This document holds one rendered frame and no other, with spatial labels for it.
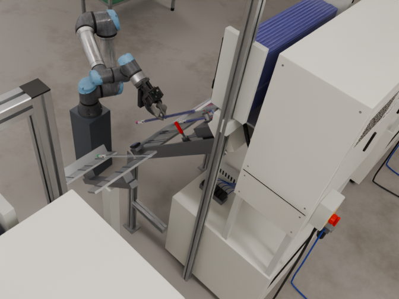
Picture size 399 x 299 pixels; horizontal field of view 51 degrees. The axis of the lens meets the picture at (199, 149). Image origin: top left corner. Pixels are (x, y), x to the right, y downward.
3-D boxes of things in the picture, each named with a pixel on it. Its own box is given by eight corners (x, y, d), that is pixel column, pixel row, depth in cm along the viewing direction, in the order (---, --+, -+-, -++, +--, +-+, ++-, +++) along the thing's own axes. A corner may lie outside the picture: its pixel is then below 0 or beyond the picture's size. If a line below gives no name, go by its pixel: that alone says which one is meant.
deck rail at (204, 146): (136, 159, 226) (131, 149, 224) (139, 158, 227) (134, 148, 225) (223, 152, 170) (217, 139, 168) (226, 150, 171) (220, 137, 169)
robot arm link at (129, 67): (127, 56, 208) (131, 49, 200) (141, 74, 208) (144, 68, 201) (114, 63, 205) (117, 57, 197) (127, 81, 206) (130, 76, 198)
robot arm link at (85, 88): (76, 94, 258) (75, 76, 248) (98, 90, 263) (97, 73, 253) (81, 106, 251) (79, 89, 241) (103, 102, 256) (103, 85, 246)
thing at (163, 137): (138, 153, 225) (135, 148, 224) (216, 101, 262) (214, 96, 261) (157, 151, 210) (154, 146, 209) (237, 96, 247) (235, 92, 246)
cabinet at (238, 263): (163, 252, 265) (171, 196, 219) (231, 191, 305) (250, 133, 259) (242, 325, 241) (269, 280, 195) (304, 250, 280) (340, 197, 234)
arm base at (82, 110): (72, 110, 262) (70, 98, 254) (90, 98, 271) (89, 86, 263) (89, 121, 257) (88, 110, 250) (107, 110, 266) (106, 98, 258)
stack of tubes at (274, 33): (220, 98, 159) (233, 37, 139) (292, 50, 188) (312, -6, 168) (245, 115, 155) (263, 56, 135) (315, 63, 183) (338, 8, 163)
